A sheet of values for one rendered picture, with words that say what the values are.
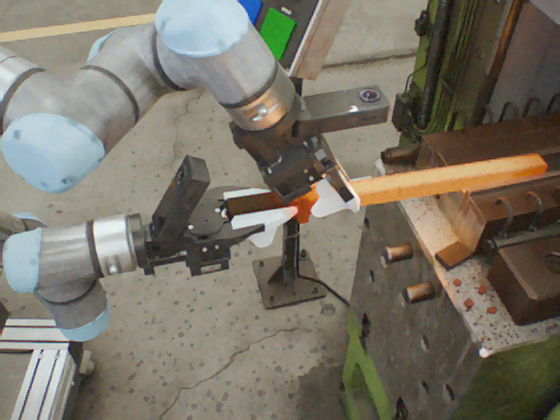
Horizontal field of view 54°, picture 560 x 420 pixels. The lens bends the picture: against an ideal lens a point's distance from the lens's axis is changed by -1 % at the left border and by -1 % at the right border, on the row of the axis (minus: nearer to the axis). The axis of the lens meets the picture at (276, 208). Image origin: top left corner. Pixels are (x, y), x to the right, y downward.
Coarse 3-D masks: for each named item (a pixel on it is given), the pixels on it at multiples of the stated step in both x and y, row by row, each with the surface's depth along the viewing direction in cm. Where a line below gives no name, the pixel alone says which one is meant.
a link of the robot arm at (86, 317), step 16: (96, 288) 73; (48, 304) 71; (64, 304) 70; (80, 304) 71; (96, 304) 74; (64, 320) 73; (80, 320) 73; (96, 320) 75; (80, 336) 76; (96, 336) 77
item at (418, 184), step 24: (456, 168) 77; (480, 168) 77; (504, 168) 78; (528, 168) 78; (264, 192) 72; (312, 192) 73; (360, 192) 73; (384, 192) 74; (408, 192) 75; (432, 192) 76
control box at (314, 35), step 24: (264, 0) 105; (288, 0) 101; (312, 0) 98; (336, 0) 98; (312, 24) 98; (336, 24) 102; (288, 48) 102; (312, 48) 102; (288, 72) 102; (312, 72) 106
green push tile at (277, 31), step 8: (272, 16) 103; (280, 16) 102; (288, 16) 102; (264, 24) 105; (272, 24) 103; (280, 24) 102; (288, 24) 101; (296, 24) 100; (264, 32) 105; (272, 32) 103; (280, 32) 102; (288, 32) 101; (264, 40) 105; (272, 40) 103; (280, 40) 102; (288, 40) 101; (272, 48) 104; (280, 48) 102; (280, 56) 103
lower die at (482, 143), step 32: (480, 128) 89; (512, 128) 89; (544, 128) 89; (416, 160) 91; (448, 160) 82; (480, 160) 82; (480, 192) 77; (512, 192) 77; (544, 192) 77; (480, 224) 75; (512, 224) 76
